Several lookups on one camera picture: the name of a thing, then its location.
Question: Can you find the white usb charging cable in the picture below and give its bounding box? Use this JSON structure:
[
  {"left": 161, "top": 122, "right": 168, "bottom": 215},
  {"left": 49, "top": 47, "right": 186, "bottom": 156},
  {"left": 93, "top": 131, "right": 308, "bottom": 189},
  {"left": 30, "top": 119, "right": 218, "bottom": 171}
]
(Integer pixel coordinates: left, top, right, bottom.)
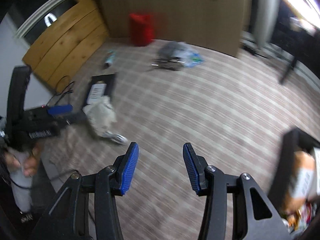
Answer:
[{"left": 100, "top": 130, "right": 129, "bottom": 145}]

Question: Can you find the blue white blister card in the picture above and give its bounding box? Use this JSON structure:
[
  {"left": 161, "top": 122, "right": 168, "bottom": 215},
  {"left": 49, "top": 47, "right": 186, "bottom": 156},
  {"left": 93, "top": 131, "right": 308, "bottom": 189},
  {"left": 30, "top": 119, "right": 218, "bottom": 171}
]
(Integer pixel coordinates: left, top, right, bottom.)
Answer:
[{"left": 180, "top": 51, "right": 204, "bottom": 68}]

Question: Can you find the person hand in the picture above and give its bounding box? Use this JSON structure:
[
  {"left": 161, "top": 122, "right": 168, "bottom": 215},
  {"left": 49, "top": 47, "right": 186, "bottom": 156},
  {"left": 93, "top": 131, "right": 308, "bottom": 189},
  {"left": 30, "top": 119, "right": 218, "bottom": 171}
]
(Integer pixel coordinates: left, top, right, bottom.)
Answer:
[{"left": 23, "top": 142, "right": 43, "bottom": 177}]

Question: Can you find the white crumpled tissue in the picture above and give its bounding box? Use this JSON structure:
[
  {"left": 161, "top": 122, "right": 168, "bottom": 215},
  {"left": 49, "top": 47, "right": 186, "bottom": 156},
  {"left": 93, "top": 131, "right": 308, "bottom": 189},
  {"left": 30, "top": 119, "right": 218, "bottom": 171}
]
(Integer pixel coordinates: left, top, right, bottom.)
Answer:
[{"left": 82, "top": 96, "right": 117, "bottom": 138}]

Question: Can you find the black storage box left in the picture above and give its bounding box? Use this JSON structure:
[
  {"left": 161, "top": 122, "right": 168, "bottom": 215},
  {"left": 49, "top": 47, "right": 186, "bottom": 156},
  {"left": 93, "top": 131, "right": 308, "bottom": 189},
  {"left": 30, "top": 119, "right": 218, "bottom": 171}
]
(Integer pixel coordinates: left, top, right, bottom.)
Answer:
[{"left": 81, "top": 73, "right": 117, "bottom": 108}]

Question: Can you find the black storage box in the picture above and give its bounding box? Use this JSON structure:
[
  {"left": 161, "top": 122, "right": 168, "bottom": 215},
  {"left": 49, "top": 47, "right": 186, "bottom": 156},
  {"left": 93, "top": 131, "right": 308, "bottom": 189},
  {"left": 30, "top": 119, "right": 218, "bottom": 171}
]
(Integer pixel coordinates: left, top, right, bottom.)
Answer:
[
  {"left": 267, "top": 127, "right": 320, "bottom": 213},
  {"left": 81, "top": 73, "right": 117, "bottom": 108}
]

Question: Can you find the pine wood board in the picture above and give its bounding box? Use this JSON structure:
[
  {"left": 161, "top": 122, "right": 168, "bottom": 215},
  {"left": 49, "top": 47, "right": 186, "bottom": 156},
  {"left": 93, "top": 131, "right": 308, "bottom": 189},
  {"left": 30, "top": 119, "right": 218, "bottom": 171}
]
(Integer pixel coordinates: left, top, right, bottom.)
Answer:
[{"left": 23, "top": 0, "right": 109, "bottom": 91}]

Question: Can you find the fruit pattern cream tube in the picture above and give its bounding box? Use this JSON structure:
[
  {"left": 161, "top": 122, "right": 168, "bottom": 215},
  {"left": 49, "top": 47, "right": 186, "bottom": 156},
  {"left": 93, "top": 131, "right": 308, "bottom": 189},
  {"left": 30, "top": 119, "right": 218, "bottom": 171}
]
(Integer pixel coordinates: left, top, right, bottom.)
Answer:
[{"left": 104, "top": 50, "right": 116, "bottom": 68}]

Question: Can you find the black storage box right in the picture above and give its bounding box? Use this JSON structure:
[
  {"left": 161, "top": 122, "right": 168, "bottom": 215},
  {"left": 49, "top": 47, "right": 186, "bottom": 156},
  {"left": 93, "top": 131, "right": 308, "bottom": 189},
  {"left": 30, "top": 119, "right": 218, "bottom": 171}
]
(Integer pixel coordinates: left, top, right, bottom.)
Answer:
[{"left": 267, "top": 127, "right": 320, "bottom": 213}]

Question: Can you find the metal key bunch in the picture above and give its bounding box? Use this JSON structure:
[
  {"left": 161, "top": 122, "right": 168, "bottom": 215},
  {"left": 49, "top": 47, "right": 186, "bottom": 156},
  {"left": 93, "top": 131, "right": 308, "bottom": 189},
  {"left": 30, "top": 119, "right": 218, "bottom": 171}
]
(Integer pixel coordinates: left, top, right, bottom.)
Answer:
[{"left": 152, "top": 58, "right": 184, "bottom": 71}]

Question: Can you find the orange white tissue pack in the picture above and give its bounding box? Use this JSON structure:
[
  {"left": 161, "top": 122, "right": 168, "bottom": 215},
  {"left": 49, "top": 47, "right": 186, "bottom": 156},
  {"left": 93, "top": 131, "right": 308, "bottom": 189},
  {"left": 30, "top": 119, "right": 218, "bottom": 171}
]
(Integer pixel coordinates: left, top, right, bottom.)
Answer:
[{"left": 281, "top": 151, "right": 315, "bottom": 214}]

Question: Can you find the red cloth pouch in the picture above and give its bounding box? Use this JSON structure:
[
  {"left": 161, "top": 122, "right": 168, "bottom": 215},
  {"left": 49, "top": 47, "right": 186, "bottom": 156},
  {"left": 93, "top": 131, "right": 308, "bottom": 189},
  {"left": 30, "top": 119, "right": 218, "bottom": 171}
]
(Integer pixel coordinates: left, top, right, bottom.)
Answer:
[{"left": 129, "top": 13, "right": 155, "bottom": 47}]

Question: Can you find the grey foil sachet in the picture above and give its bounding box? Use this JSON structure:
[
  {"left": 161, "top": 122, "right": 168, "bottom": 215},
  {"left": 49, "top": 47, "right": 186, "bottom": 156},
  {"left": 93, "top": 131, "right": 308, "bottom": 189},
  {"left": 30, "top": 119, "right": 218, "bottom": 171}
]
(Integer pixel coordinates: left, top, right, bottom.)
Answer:
[{"left": 158, "top": 41, "right": 193, "bottom": 61}]

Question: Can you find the beige wooden cabinet panel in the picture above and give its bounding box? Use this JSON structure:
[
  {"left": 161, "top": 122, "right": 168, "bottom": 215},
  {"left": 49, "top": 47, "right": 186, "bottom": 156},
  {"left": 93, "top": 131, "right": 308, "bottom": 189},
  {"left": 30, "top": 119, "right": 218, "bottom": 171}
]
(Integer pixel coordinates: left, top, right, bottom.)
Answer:
[{"left": 98, "top": 0, "right": 251, "bottom": 57}]

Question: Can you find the black thin cable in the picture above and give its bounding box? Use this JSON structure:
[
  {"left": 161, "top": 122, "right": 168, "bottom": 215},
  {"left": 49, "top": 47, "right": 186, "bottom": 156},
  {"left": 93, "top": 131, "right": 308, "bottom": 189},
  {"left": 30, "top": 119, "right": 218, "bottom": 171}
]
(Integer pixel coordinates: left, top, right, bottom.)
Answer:
[{"left": 46, "top": 76, "right": 75, "bottom": 107}]

